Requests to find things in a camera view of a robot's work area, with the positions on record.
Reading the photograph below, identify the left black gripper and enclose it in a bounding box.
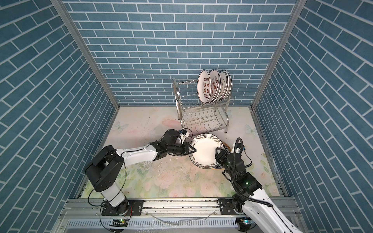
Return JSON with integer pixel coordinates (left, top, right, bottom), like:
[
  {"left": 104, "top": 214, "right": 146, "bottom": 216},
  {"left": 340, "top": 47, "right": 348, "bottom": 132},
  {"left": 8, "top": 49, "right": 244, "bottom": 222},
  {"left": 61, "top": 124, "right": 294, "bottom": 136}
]
[{"left": 166, "top": 142, "right": 197, "bottom": 156}]

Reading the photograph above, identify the orange rimmed floral pattern plate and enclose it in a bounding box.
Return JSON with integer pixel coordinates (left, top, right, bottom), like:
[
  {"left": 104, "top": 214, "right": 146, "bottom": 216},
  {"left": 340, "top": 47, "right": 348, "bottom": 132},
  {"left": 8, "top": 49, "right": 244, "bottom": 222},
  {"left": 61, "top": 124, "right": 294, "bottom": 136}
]
[{"left": 213, "top": 142, "right": 231, "bottom": 170}]

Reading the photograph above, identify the white plate black striped rim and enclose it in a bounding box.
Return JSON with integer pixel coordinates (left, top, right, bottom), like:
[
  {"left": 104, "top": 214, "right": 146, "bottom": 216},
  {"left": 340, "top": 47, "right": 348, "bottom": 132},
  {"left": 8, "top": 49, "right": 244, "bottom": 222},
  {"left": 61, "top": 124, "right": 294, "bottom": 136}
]
[{"left": 189, "top": 134, "right": 224, "bottom": 169}]

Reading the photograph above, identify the green rimmed red text plate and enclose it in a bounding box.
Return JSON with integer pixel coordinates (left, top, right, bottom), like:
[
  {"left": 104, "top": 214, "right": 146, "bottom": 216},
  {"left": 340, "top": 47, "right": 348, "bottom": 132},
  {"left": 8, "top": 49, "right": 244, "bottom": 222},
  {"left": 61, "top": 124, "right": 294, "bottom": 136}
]
[{"left": 197, "top": 70, "right": 211, "bottom": 104}]

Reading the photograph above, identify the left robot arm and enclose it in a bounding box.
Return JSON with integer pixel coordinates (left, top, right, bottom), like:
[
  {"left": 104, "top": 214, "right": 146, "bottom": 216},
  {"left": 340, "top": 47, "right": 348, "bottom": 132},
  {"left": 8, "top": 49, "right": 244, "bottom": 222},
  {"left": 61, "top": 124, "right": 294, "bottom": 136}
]
[{"left": 84, "top": 129, "right": 197, "bottom": 208}]

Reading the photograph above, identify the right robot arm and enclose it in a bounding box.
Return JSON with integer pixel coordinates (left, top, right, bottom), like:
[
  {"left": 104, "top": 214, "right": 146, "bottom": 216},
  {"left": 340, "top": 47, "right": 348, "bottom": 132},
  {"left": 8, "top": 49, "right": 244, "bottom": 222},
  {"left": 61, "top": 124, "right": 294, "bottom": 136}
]
[{"left": 215, "top": 137, "right": 301, "bottom": 233}]

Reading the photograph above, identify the silver metal dish rack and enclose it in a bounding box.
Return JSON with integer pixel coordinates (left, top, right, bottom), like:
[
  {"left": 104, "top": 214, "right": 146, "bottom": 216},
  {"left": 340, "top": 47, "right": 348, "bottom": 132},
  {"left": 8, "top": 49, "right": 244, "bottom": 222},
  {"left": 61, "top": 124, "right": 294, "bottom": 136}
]
[{"left": 173, "top": 79, "right": 232, "bottom": 136}]

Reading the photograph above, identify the blue rimmed white plate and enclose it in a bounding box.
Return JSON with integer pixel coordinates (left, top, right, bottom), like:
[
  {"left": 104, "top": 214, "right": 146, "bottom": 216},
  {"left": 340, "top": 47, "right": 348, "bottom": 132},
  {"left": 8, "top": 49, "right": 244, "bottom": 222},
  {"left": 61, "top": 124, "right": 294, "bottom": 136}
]
[{"left": 216, "top": 70, "right": 228, "bottom": 101}]

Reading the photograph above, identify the right green circuit board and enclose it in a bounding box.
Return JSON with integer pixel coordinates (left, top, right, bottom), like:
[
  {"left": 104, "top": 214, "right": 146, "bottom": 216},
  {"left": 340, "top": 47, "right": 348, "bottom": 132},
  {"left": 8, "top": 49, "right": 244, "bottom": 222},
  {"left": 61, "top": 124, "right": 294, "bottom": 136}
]
[{"left": 236, "top": 217, "right": 254, "bottom": 233}]

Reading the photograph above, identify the green circuit board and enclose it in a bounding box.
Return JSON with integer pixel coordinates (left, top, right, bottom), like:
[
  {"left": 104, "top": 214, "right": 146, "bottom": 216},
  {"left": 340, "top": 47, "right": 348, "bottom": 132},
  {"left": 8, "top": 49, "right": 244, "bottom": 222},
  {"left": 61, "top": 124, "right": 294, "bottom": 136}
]
[
  {"left": 109, "top": 218, "right": 129, "bottom": 228},
  {"left": 236, "top": 217, "right": 254, "bottom": 233}
]

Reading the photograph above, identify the left green circuit board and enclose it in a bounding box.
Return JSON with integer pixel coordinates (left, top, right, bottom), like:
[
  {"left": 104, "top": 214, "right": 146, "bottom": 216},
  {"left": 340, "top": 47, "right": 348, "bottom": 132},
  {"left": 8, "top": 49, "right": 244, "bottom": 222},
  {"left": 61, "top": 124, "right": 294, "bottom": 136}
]
[{"left": 109, "top": 218, "right": 129, "bottom": 228}]

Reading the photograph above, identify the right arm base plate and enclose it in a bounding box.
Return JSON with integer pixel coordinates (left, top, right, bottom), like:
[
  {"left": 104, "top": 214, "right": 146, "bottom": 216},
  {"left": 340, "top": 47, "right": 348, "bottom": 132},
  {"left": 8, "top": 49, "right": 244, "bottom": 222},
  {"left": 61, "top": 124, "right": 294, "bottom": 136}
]
[{"left": 216, "top": 198, "right": 238, "bottom": 215}]

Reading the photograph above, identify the loose grey cable on rail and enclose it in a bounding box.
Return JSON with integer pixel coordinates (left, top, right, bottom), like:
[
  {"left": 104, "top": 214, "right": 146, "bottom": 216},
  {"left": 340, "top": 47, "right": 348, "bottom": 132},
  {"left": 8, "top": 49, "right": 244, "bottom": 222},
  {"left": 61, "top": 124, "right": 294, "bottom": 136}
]
[{"left": 144, "top": 210, "right": 216, "bottom": 226}]

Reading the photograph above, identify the white slotted cable duct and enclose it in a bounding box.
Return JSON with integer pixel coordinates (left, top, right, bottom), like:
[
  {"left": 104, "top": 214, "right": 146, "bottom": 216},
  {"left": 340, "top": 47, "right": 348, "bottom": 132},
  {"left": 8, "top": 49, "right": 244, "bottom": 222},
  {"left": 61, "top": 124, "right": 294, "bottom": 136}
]
[{"left": 66, "top": 217, "right": 237, "bottom": 230}]

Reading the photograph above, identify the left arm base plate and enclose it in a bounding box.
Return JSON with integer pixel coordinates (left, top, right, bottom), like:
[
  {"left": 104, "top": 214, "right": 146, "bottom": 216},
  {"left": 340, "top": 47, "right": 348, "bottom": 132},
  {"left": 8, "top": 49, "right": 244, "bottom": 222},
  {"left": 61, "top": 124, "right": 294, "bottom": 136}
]
[{"left": 101, "top": 199, "right": 144, "bottom": 216}]

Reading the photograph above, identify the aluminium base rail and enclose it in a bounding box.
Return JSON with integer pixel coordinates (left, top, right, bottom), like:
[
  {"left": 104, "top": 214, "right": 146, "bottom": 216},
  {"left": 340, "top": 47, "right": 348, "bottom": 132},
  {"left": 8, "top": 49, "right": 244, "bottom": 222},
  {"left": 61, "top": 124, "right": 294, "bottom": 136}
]
[{"left": 52, "top": 197, "right": 309, "bottom": 233}]

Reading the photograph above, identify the right corner aluminium post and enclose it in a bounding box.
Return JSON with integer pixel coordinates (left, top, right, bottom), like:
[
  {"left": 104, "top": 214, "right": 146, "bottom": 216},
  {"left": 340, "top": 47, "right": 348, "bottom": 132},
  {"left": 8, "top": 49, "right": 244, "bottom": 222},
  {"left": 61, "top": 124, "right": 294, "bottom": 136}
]
[{"left": 251, "top": 0, "right": 307, "bottom": 110}]

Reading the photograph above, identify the corner aluminium post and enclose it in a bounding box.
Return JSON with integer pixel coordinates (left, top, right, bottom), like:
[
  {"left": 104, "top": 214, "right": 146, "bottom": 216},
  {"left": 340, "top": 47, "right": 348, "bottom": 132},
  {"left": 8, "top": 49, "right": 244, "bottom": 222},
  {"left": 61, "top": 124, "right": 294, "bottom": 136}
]
[
  {"left": 251, "top": 0, "right": 307, "bottom": 110},
  {"left": 51, "top": 0, "right": 120, "bottom": 110}
]

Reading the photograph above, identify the left corner aluminium post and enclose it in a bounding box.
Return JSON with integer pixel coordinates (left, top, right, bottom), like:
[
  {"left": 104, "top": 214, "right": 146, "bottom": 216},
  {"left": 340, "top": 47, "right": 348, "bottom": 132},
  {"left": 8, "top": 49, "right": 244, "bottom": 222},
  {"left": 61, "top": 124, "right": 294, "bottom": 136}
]
[{"left": 51, "top": 0, "right": 120, "bottom": 110}]

